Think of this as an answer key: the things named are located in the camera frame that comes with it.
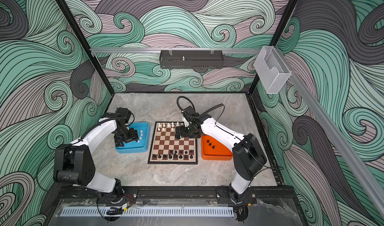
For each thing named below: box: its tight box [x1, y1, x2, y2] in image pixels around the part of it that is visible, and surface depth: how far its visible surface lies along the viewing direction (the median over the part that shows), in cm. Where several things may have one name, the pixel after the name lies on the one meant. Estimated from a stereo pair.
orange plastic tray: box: [201, 133, 233, 161], surface depth 90 cm
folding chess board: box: [147, 121, 198, 165], surface depth 90 cm
